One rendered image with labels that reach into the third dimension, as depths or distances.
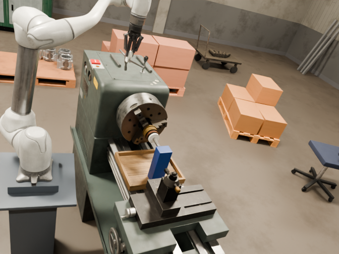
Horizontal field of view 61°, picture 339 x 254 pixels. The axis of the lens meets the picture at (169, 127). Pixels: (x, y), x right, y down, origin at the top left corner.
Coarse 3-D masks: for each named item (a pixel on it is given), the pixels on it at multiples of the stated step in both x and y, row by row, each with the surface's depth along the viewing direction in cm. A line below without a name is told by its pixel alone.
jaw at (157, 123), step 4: (152, 120) 182; (156, 120) 182; (160, 120) 183; (164, 120) 183; (152, 124) 178; (156, 124) 179; (160, 124) 179; (164, 124) 183; (156, 128) 176; (160, 128) 181
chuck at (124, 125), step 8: (144, 96) 178; (128, 104) 174; (144, 104) 172; (152, 104) 174; (160, 104) 179; (120, 112) 176; (128, 112) 170; (144, 112) 175; (152, 112) 178; (160, 112) 181; (120, 120) 175; (128, 120) 174; (136, 120) 176; (120, 128) 177; (128, 128) 177; (136, 128) 180; (128, 136) 181
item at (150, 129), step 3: (147, 126) 172; (150, 126) 172; (153, 126) 173; (144, 129) 172; (147, 129) 171; (150, 129) 170; (153, 129) 171; (156, 129) 176; (144, 132) 172; (147, 132) 170; (150, 132) 169; (153, 132) 169; (156, 132) 170; (144, 135) 172; (147, 135) 169; (147, 138) 169
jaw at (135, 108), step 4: (136, 104) 172; (132, 108) 171; (136, 108) 171; (136, 112) 170; (140, 112) 169; (140, 116) 171; (140, 120) 170; (144, 120) 172; (144, 124) 172; (148, 124) 172; (144, 128) 172
